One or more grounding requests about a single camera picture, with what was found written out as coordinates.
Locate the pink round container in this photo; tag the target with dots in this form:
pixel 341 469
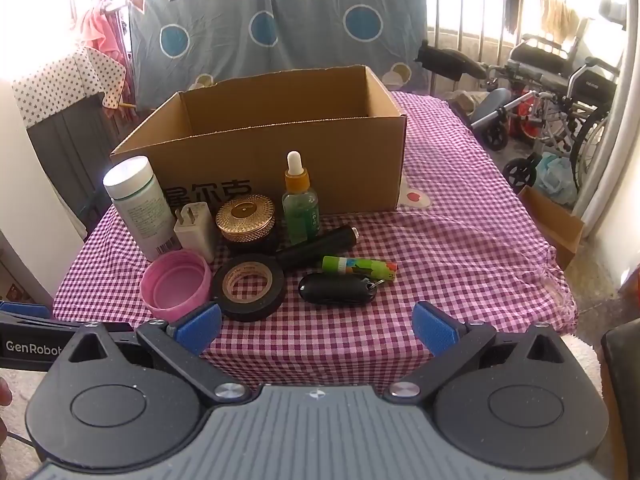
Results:
pixel 150 280

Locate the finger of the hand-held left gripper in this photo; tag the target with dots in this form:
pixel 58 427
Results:
pixel 20 310

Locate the pink hanging clothes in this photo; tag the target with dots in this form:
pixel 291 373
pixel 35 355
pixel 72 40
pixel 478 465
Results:
pixel 97 30

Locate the white plastic bottle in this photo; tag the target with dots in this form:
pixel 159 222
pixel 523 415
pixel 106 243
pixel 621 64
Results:
pixel 140 210

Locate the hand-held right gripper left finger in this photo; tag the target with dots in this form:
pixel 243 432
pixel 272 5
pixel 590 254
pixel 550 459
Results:
pixel 202 322

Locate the black key case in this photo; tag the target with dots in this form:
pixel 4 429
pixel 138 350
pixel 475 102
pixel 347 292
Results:
pixel 330 290

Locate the metal window railing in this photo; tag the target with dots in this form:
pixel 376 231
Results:
pixel 465 10

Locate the polka dot cloth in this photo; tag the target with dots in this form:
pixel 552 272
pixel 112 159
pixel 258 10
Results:
pixel 55 80

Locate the purple checkered tablecloth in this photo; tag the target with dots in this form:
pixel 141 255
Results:
pixel 475 260

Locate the dark chair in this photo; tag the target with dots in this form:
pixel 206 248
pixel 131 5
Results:
pixel 622 385

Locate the small open cardboard box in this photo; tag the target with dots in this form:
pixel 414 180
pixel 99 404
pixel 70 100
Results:
pixel 555 225

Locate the pale blue plastic bag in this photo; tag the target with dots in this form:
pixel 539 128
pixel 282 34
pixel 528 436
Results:
pixel 555 175

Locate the black flashlight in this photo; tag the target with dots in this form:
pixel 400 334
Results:
pixel 320 245

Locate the black tape roll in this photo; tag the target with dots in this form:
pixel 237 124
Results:
pixel 250 311

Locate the person's left hand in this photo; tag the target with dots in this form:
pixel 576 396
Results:
pixel 4 392

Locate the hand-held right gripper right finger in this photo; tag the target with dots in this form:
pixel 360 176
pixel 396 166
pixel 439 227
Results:
pixel 432 330

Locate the gold lid jar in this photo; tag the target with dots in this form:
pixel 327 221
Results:
pixel 245 215

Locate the white cabinet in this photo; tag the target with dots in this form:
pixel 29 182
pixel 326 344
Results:
pixel 30 185

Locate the brown cardboard box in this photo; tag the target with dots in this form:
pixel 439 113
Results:
pixel 340 160

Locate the green lip balm tube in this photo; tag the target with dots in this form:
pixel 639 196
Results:
pixel 350 265

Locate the white charger plug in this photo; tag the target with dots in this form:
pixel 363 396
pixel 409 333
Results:
pixel 192 235

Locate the green dropper bottle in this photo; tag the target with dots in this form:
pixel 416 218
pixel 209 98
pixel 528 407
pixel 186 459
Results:
pixel 300 210

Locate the dark cabinet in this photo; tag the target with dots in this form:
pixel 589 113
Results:
pixel 70 150

